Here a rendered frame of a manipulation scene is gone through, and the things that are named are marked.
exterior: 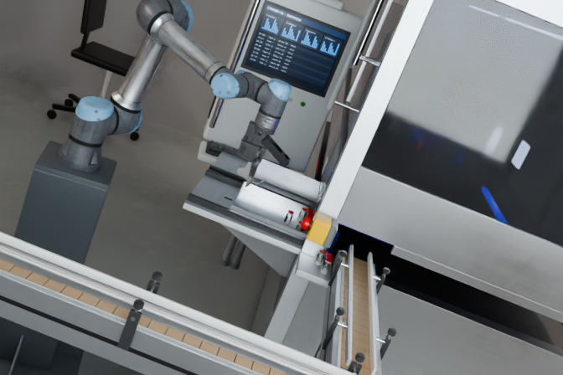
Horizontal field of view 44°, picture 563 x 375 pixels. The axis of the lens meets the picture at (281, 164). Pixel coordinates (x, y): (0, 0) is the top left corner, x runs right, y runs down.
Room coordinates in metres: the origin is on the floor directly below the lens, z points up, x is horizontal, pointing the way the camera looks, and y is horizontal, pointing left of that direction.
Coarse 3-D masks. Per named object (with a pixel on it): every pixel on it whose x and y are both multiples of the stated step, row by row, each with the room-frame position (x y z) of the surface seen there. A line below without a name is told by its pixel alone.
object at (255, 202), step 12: (240, 192) 2.35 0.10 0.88; (252, 192) 2.38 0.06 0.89; (264, 192) 2.38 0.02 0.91; (240, 204) 2.24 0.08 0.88; (252, 204) 2.28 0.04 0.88; (264, 204) 2.32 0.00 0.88; (276, 204) 2.37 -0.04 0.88; (288, 204) 2.38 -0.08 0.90; (300, 204) 2.38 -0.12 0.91; (252, 216) 2.12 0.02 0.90; (264, 216) 2.22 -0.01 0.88; (276, 216) 2.26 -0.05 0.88; (288, 228) 2.12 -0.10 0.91
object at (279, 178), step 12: (264, 168) 2.71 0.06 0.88; (276, 168) 2.72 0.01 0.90; (276, 180) 2.63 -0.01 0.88; (288, 180) 2.69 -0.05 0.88; (300, 180) 2.72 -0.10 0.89; (312, 180) 2.72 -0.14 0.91; (288, 192) 2.46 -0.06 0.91; (300, 192) 2.60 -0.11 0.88; (312, 192) 2.66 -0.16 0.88; (312, 204) 2.46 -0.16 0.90
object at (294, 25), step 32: (288, 0) 3.06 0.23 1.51; (320, 0) 3.09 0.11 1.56; (256, 32) 3.04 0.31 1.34; (288, 32) 3.06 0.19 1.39; (320, 32) 3.08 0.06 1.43; (352, 32) 3.11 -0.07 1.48; (256, 64) 3.05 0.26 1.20; (288, 64) 3.07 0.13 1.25; (320, 64) 3.09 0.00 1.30; (320, 96) 3.10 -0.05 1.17; (224, 128) 3.05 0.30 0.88; (288, 128) 3.09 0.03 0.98; (320, 128) 3.11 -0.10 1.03
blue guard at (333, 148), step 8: (344, 80) 3.90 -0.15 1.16; (344, 88) 3.56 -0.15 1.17; (336, 112) 3.39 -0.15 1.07; (336, 120) 3.12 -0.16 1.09; (336, 128) 2.87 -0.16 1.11; (328, 136) 3.16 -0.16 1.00; (336, 136) 2.66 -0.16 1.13; (328, 144) 2.93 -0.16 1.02; (336, 144) 2.49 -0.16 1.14; (328, 152) 2.70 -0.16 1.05; (336, 152) 2.33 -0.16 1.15; (328, 160) 2.53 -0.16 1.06; (336, 160) 2.19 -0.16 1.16; (328, 168) 2.36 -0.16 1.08; (328, 176) 2.22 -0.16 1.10
